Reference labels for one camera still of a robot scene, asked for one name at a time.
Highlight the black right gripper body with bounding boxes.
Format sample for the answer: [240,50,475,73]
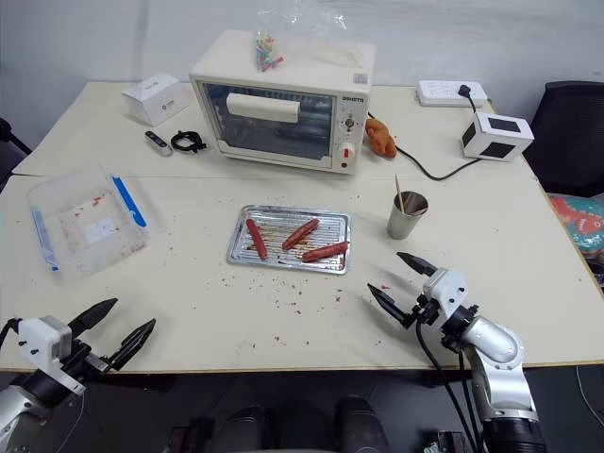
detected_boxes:
[401,292,445,329]

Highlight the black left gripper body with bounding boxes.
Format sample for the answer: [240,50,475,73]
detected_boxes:
[58,336,115,379]

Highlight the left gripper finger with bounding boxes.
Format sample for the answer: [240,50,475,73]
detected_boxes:
[108,318,158,372]
[68,297,120,338]

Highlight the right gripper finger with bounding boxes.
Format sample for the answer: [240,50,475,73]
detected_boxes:
[366,282,410,328]
[395,251,440,279]

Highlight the metal cup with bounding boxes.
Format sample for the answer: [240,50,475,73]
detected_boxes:
[386,189,430,240]

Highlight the clear plastic container blue clips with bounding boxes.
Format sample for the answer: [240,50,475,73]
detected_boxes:
[26,168,150,278]

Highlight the red sausage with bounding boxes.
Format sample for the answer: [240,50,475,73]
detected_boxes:
[300,240,350,264]
[281,217,322,251]
[244,217,270,261]

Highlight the dark rounded shape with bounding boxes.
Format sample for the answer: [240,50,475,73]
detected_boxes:
[333,394,392,453]
[220,404,280,453]

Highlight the orange roast chicken toy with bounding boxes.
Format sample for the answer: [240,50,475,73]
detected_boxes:
[364,117,398,159]

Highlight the silver metal baking tray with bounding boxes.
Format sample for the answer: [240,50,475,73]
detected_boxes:
[226,204,353,277]

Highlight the white toaster oven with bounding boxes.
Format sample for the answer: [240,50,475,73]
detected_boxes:
[188,28,378,176]

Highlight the white cube with black panels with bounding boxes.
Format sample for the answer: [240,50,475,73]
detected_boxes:
[461,110,536,163]

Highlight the colourful patterned cloth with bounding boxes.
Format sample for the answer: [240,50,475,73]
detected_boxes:
[545,192,604,285]

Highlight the white power strip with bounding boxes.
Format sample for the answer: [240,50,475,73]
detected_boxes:
[414,78,490,109]

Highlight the small grey black remote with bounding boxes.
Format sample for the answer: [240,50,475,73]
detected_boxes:
[143,129,174,158]

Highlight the black office chair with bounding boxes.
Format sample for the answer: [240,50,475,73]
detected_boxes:
[522,80,604,197]

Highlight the white cardboard box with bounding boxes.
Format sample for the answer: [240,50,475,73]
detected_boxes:
[121,72,193,126]

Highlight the clear bag with colourful sticks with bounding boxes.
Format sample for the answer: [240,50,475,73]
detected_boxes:
[252,8,353,75]

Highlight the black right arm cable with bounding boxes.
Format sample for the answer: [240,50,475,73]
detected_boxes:
[413,323,488,453]

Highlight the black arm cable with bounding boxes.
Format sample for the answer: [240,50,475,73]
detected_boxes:
[0,317,23,353]
[413,323,488,453]

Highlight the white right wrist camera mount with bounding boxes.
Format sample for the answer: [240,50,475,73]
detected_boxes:
[421,267,469,327]

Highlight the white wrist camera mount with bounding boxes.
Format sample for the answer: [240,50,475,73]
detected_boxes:
[0,316,75,375]
[421,267,469,327]

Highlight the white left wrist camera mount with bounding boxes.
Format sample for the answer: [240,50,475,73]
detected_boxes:
[0,316,75,375]

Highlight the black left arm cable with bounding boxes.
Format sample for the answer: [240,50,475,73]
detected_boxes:
[0,317,23,353]

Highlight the black power cable with plug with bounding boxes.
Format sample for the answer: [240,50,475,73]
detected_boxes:
[367,83,483,182]

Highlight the coiled black cable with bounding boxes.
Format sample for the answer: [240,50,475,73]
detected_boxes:
[170,130,210,154]

